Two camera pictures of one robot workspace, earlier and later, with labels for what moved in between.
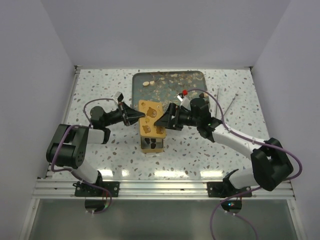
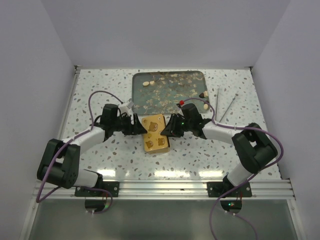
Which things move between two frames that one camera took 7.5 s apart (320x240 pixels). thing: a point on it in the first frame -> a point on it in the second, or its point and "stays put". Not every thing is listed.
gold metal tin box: (152, 145) -> (160, 151)
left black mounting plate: (81, 189) stays put
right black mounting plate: (220, 190) stays put
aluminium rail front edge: (151, 190) stays put
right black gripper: (165, 120) -> (171, 129)
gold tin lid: (153, 110) -> (154, 125)
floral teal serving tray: (165, 86) stays put
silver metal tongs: (217, 103) stays put
